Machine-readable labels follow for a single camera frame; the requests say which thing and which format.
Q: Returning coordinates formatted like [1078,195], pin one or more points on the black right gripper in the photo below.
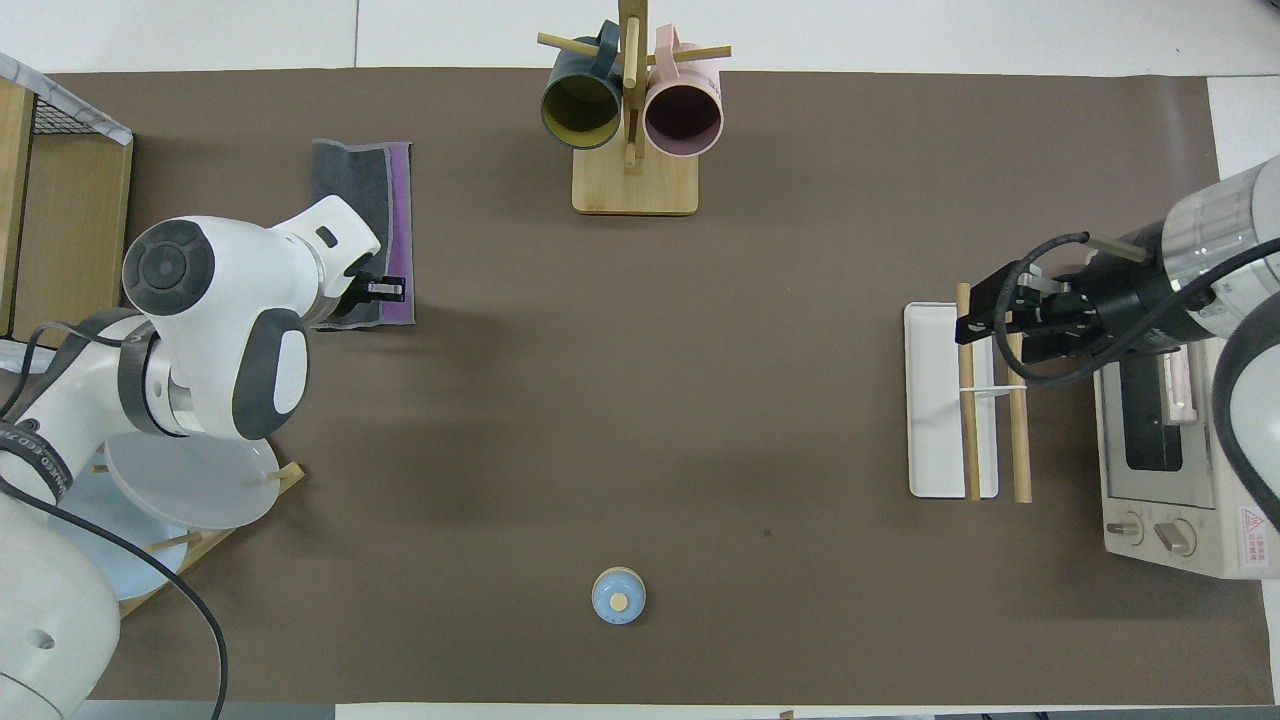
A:
[1130,295]

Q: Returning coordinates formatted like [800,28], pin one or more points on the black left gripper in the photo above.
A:
[355,300]

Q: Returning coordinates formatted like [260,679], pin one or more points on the purple grey towel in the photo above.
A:
[360,190]

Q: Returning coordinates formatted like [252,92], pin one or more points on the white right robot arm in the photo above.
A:
[1220,230]

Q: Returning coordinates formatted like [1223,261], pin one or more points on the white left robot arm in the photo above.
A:
[220,270]

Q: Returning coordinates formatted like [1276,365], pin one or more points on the white towel rack wooden bars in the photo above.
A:
[935,430]

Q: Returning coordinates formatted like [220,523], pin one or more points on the wooden plate rack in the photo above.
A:
[290,475]

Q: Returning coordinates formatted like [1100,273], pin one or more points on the cream toaster oven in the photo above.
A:
[1150,500]

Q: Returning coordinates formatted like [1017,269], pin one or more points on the brown table mat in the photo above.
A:
[600,400]

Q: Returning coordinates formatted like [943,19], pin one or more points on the wooden mug tree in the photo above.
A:
[635,190]

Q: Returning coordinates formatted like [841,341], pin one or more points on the dark teal mug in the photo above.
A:
[580,105]

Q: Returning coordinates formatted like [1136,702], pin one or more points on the grey plate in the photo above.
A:
[200,490]

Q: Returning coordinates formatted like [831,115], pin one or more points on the wooden shelf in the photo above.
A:
[70,220]

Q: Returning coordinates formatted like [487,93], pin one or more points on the pink mug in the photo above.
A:
[683,115]

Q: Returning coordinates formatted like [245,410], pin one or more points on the marble pattern paper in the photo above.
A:
[90,118]

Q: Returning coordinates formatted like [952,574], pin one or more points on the light blue plate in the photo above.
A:
[130,555]

